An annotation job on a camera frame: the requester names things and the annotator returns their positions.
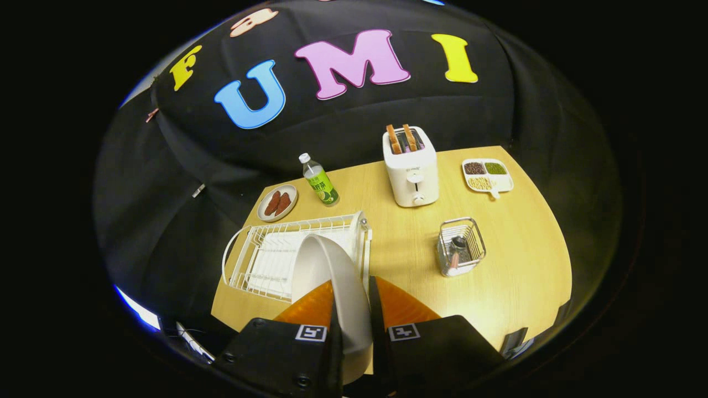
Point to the brown sausage piece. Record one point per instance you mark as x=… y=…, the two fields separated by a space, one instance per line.
x=272 y=203
x=283 y=203

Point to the white ribbed drain tray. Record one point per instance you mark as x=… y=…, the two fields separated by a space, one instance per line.
x=271 y=265

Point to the red cloth clip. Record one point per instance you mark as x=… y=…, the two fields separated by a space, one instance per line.
x=152 y=115

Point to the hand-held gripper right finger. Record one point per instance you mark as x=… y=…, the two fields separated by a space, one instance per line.
x=381 y=359

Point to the green label drink bottle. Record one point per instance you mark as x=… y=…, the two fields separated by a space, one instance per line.
x=322 y=185

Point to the white plate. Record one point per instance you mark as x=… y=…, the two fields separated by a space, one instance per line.
x=332 y=265

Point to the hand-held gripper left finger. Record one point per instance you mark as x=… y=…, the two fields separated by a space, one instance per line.
x=336 y=359

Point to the white divided bean dish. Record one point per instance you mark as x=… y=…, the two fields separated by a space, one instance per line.
x=500 y=182

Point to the small white tag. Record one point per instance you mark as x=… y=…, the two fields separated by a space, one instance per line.
x=198 y=190

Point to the toast slice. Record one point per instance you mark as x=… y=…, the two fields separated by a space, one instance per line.
x=410 y=137
x=394 y=139

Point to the white toaster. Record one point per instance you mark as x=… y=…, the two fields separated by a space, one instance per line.
x=412 y=177

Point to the black backdrop cloth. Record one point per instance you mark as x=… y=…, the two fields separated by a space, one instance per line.
x=442 y=110

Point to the small grey saucer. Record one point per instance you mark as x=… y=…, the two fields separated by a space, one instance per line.
x=264 y=214

